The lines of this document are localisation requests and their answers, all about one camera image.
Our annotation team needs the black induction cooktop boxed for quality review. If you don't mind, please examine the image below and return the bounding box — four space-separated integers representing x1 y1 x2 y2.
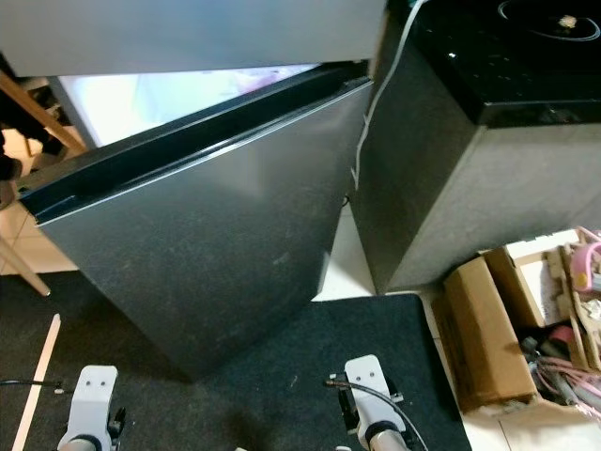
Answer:
408 0 601 129

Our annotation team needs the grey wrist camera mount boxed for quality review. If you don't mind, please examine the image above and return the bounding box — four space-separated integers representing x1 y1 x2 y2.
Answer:
343 355 394 429
68 365 119 439

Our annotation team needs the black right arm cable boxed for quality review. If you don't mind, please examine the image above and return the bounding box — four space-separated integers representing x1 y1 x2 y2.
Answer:
326 376 433 451

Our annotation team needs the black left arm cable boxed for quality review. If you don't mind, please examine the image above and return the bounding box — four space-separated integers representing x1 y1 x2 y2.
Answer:
0 377 72 392

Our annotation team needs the black kitchen floor mat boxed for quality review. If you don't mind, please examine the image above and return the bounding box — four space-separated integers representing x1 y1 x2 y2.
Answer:
0 272 477 451

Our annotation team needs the person in dark clothes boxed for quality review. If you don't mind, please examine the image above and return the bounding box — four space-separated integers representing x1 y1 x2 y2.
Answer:
0 89 57 161

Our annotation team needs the white power cord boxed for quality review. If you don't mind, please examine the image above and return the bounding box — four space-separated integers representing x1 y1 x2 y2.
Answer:
350 0 430 194

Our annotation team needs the dark grey counter cabinet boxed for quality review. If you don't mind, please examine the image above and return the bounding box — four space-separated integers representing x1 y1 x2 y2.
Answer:
349 0 601 295

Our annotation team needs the brown cardboard box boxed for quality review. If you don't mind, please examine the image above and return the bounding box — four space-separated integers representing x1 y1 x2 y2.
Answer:
432 241 601 416

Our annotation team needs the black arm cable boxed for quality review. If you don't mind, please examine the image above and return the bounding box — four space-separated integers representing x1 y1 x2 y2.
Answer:
0 377 72 392
326 376 433 451

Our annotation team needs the narrow white tape strip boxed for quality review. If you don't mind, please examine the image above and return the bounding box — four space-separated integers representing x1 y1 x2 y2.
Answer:
10 313 64 451

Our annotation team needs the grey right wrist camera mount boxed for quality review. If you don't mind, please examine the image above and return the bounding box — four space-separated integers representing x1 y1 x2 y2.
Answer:
343 355 394 429

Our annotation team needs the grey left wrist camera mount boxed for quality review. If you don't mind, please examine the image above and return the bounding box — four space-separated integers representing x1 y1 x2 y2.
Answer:
68 365 119 439

